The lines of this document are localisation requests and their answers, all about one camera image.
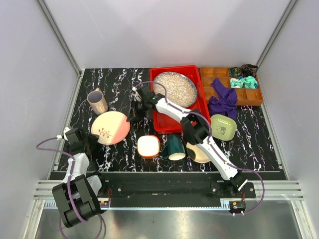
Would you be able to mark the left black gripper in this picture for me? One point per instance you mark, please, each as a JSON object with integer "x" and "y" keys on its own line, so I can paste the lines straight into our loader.
{"x": 93, "y": 139}

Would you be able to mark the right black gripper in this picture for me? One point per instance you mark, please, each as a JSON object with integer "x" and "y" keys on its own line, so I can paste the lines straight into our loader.
{"x": 132, "y": 116}

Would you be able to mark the pink cream round plate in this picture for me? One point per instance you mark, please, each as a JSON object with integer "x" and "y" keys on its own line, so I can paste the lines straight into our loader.
{"x": 110, "y": 127}

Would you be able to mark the speckled grey large plate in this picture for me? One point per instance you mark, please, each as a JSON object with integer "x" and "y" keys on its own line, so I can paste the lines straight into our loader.
{"x": 179, "y": 88}

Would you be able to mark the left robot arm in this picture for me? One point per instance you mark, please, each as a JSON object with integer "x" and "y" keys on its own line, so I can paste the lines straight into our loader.
{"x": 76, "y": 196}

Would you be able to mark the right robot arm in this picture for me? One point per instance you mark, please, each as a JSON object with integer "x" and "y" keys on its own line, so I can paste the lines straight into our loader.
{"x": 196, "y": 130}

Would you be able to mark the orange white square bowl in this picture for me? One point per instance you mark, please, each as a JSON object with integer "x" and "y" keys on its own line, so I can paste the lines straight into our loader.
{"x": 148, "y": 146}

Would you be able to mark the iridescent pink cup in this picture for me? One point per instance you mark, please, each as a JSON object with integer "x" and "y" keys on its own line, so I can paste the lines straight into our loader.
{"x": 97, "y": 101}

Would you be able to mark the dark green mug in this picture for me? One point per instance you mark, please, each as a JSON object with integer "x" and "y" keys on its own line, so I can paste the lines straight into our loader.
{"x": 174, "y": 149}

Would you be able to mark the wooden compartment organizer tray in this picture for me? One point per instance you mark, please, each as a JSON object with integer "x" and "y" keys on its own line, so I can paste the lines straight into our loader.
{"x": 246, "y": 96}

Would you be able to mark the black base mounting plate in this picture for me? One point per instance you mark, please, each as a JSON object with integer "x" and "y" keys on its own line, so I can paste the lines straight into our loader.
{"x": 171, "y": 190}

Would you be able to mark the green panda square dish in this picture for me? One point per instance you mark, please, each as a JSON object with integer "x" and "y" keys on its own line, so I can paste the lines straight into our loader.
{"x": 223, "y": 127}

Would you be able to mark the purple cloth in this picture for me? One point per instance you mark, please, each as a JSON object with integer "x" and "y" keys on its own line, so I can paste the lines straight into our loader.
{"x": 226, "y": 101}

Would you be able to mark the white mint sock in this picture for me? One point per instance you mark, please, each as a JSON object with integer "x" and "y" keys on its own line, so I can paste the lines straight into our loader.
{"x": 237, "y": 82}

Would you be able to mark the dark patterned sock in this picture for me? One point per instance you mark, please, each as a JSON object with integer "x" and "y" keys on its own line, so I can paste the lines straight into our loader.
{"x": 235, "y": 72}

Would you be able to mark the mint green sock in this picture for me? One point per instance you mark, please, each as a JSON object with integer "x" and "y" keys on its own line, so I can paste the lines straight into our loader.
{"x": 250, "y": 82}

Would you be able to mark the brown dark rolled sock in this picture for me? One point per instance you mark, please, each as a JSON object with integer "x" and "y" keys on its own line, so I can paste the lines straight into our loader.
{"x": 249, "y": 70}

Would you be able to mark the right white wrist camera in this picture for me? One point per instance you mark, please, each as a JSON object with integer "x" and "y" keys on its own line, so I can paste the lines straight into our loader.
{"x": 136, "y": 95}

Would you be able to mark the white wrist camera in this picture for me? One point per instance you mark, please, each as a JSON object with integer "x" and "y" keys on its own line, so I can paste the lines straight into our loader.
{"x": 136, "y": 95}
{"x": 63, "y": 135}

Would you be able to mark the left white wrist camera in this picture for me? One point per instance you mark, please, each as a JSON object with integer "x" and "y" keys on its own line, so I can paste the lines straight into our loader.
{"x": 63, "y": 135}

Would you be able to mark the aluminium frame rail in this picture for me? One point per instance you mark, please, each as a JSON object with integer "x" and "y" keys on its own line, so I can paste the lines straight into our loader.
{"x": 57, "y": 33}

